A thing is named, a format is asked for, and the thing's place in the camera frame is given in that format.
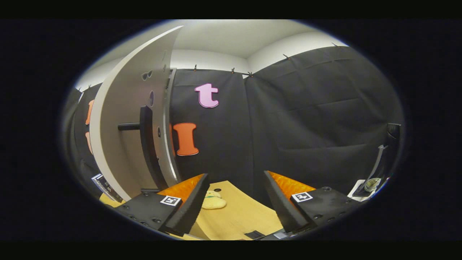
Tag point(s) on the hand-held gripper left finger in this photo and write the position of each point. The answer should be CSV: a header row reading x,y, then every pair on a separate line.
x,y
192,206

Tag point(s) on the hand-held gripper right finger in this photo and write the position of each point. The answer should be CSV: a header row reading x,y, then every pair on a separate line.
x,y
279,202

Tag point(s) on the pale yellow plush toy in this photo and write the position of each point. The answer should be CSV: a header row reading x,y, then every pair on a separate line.
x,y
213,202

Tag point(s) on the small black flat object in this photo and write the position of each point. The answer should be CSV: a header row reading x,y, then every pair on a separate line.
x,y
254,234

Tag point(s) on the white sheet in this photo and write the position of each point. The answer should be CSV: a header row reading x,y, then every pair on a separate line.
x,y
355,191

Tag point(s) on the stack of books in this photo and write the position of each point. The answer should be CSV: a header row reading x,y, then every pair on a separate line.
x,y
106,187

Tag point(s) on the grey cabinet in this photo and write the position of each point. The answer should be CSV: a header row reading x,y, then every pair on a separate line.
x,y
174,108

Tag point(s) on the grey and black stand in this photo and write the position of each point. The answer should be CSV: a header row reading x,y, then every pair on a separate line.
x,y
378,162

